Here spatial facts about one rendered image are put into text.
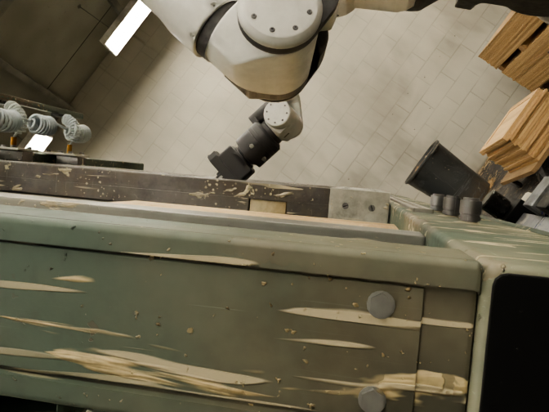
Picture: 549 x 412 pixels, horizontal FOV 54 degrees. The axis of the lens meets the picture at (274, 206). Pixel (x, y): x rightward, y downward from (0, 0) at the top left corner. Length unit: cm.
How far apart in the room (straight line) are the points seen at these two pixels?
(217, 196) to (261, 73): 67
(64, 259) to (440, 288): 21
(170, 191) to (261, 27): 77
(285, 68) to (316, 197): 64
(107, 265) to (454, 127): 625
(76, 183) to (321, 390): 107
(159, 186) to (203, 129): 517
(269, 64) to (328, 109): 582
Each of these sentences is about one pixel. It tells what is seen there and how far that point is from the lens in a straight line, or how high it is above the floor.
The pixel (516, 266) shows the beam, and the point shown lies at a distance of 31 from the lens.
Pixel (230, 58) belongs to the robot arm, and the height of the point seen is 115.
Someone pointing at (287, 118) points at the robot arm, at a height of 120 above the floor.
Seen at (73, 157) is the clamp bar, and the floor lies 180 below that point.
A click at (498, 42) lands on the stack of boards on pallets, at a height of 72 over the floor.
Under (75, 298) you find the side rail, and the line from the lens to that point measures 34.
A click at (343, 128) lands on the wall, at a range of 630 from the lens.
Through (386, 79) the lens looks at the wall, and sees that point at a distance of 651.
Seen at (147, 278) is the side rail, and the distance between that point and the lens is 32.
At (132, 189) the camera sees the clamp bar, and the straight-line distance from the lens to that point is 126.
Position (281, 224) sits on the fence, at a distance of 55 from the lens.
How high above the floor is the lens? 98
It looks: 6 degrees up
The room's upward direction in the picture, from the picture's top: 54 degrees counter-clockwise
